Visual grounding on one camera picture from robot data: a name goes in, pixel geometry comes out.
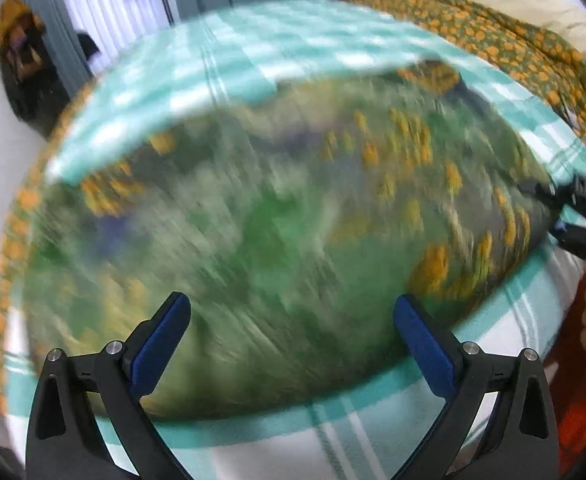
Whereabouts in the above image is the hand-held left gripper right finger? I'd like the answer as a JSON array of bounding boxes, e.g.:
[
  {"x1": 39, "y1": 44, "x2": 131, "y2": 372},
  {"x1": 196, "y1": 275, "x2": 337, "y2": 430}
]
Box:
[{"x1": 393, "y1": 294, "x2": 560, "y2": 480}]

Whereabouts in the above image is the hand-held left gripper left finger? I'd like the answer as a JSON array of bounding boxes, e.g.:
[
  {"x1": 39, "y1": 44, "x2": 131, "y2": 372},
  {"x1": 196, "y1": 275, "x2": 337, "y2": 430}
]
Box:
[{"x1": 26, "y1": 291, "x2": 193, "y2": 480}]

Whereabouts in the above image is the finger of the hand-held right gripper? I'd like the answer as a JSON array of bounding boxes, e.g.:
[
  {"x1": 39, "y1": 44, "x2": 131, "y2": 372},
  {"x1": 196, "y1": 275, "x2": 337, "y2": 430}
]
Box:
[
  {"x1": 519, "y1": 180, "x2": 580, "y2": 209},
  {"x1": 552, "y1": 220, "x2": 586, "y2": 261}
]

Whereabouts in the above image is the green landscape print jacket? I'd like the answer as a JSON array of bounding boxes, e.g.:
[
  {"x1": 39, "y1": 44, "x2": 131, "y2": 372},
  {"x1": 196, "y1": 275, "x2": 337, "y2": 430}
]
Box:
[{"x1": 23, "y1": 60, "x2": 558, "y2": 418}]

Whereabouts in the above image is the person's orange clothing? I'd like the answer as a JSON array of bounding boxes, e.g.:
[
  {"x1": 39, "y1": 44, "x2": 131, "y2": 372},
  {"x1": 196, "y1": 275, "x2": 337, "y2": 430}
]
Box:
[{"x1": 545, "y1": 275, "x2": 586, "y2": 463}]

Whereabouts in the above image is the orange floral quilt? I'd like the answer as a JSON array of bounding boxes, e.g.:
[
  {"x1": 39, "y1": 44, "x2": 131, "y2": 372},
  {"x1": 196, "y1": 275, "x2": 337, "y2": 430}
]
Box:
[{"x1": 0, "y1": 0, "x2": 586, "y2": 416}]

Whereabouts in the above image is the small black hanging garment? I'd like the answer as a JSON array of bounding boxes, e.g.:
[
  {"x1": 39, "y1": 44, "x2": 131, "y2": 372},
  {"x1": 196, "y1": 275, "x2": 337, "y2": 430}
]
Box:
[{"x1": 76, "y1": 31, "x2": 102, "y2": 61}]

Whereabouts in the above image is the green checked bed sheet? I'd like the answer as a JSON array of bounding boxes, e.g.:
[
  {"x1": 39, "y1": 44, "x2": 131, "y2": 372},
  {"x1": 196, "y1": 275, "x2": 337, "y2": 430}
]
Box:
[{"x1": 3, "y1": 0, "x2": 586, "y2": 480}]

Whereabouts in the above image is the white sheer curtain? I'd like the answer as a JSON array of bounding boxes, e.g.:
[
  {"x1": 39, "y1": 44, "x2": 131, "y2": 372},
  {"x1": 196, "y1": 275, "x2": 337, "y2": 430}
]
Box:
[{"x1": 60, "y1": 0, "x2": 174, "y2": 56}]

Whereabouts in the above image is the narrow blue curtain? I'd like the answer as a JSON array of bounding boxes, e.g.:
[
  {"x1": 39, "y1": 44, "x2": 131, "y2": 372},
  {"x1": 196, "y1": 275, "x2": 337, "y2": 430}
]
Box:
[{"x1": 18, "y1": 0, "x2": 186, "y2": 111}]

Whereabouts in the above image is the yellow hooded garment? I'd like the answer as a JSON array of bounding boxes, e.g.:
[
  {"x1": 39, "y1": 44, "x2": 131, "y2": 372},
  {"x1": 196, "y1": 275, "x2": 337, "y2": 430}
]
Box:
[{"x1": 0, "y1": 0, "x2": 47, "y2": 63}]

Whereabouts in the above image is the dark bag on wall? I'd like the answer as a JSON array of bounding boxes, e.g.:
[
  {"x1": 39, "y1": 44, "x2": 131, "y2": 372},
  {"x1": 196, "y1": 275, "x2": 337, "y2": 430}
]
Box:
[{"x1": 0, "y1": 50, "x2": 76, "y2": 136}]

